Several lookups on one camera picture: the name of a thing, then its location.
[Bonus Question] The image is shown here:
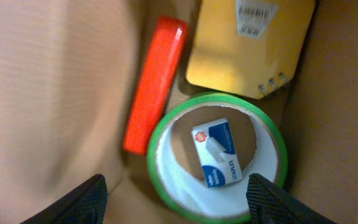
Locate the yellow sticky note pad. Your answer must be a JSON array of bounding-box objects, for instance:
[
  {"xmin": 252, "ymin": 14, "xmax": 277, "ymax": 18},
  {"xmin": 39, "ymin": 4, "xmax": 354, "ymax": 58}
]
[{"xmin": 186, "ymin": 0, "xmax": 316, "ymax": 99}]

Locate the small blue white card box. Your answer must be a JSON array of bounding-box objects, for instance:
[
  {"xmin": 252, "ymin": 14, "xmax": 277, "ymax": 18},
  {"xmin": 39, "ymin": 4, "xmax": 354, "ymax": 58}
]
[{"xmin": 191, "ymin": 118, "xmax": 243, "ymax": 188}]

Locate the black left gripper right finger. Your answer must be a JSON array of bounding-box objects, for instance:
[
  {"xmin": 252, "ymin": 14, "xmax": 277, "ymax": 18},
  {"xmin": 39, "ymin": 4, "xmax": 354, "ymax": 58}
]
[{"xmin": 246, "ymin": 173, "xmax": 335, "ymax": 224}]

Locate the brown cardboard box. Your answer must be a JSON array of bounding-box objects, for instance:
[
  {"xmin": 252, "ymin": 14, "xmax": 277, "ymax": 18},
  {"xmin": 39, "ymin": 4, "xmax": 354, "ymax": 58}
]
[{"xmin": 0, "ymin": 1, "xmax": 358, "ymax": 223}]

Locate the green tape roll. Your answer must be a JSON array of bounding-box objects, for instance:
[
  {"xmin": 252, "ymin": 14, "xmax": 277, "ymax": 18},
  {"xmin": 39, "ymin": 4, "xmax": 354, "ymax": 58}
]
[{"xmin": 147, "ymin": 92, "xmax": 288, "ymax": 223}]

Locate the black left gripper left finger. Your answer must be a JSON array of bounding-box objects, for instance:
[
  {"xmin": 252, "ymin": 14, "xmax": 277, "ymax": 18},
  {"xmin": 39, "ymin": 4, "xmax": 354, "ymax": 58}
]
[{"xmin": 22, "ymin": 174, "xmax": 108, "ymax": 224}]

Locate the orange highlighter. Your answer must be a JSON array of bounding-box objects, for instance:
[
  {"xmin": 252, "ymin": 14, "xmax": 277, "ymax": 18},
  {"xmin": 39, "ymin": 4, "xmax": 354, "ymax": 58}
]
[{"xmin": 123, "ymin": 16, "xmax": 188, "ymax": 155}]

